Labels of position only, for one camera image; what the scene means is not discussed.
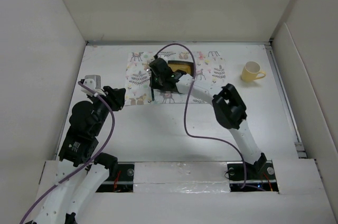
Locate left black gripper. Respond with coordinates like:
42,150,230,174
89,85,125,135

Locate silver fork teal handle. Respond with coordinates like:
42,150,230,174
146,64,155,101

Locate square black yellow plate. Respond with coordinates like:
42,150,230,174
167,60,195,77

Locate floral animal print cloth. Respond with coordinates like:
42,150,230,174
125,51,226,106

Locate yellow ceramic mug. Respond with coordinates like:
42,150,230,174
241,61,266,82

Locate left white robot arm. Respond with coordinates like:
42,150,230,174
20,83,126,223

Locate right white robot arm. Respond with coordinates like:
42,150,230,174
149,56,267,180

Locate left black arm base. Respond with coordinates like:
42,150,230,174
96,162,135,193

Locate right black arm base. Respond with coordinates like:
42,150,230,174
224,161,279,192

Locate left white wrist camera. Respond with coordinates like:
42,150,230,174
80,74,106,97

